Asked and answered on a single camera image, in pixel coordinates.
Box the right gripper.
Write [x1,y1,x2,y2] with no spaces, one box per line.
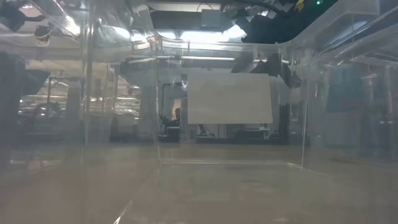
[242,0,338,90]

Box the clear plastic bin with label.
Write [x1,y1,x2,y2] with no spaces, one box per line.
[0,0,398,224]

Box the white board panel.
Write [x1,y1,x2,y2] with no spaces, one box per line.
[187,73,274,125]

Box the long ceiling light tube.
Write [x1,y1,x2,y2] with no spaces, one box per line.
[157,55,236,62]

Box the grey ceiling box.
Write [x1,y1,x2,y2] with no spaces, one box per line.
[200,8,222,29]

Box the person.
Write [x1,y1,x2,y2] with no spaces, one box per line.
[172,107,182,125]

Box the black yellow ceiling fixture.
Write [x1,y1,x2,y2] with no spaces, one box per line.
[33,25,53,47]

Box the dark blue panel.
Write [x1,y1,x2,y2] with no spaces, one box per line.
[23,70,51,96]

